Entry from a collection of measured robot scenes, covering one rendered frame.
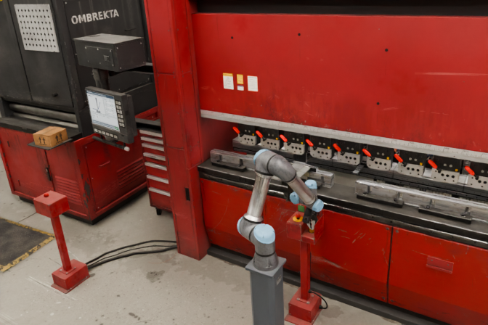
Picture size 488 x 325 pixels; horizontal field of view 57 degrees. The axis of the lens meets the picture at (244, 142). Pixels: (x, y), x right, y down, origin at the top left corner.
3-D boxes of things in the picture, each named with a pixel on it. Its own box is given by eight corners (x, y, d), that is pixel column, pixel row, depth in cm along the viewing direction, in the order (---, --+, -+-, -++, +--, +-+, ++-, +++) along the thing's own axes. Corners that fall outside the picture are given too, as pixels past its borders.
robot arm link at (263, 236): (263, 257, 247) (262, 237, 242) (248, 247, 257) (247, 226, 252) (279, 249, 253) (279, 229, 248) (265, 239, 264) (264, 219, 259)
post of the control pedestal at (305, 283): (300, 299, 322) (300, 236, 302) (303, 294, 326) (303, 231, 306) (307, 301, 319) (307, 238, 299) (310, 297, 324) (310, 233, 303)
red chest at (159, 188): (150, 217, 461) (136, 126, 423) (181, 195, 500) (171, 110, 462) (188, 229, 435) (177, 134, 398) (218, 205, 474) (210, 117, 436)
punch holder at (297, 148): (285, 151, 324) (284, 130, 318) (290, 147, 331) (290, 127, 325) (303, 155, 317) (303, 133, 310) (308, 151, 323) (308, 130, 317)
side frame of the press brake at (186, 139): (177, 253, 401) (141, -18, 314) (229, 209, 467) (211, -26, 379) (199, 261, 388) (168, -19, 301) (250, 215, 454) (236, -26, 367)
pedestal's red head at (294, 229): (286, 237, 301) (286, 214, 294) (296, 225, 313) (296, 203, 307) (314, 244, 291) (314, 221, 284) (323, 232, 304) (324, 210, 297)
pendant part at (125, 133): (93, 132, 343) (83, 87, 330) (106, 128, 351) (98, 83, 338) (128, 144, 316) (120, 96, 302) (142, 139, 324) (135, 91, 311)
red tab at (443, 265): (425, 266, 282) (427, 257, 279) (426, 265, 284) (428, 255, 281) (452, 273, 274) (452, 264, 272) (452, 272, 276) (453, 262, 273)
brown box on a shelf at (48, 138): (27, 145, 398) (23, 132, 393) (51, 135, 418) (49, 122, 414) (48, 150, 383) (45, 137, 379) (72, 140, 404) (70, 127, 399)
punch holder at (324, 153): (310, 157, 314) (310, 135, 308) (315, 152, 321) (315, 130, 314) (330, 160, 306) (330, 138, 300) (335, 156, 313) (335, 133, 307)
